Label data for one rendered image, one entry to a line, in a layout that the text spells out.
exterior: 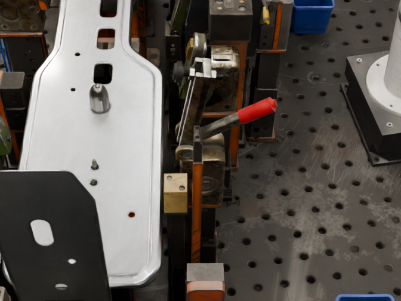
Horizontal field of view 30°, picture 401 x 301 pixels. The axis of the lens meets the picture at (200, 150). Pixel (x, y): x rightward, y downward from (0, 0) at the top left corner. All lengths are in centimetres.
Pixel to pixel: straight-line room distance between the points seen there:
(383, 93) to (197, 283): 85
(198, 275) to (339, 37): 111
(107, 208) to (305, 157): 58
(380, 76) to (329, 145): 18
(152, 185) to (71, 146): 15
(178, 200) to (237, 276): 37
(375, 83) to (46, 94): 69
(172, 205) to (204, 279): 27
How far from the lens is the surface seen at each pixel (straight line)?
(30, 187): 76
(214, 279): 82
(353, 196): 153
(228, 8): 123
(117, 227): 110
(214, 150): 111
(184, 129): 106
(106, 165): 116
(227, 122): 107
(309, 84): 171
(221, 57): 122
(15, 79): 132
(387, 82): 157
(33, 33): 149
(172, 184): 106
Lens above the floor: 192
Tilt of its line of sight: 51 degrees down
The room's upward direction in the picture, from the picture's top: 2 degrees clockwise
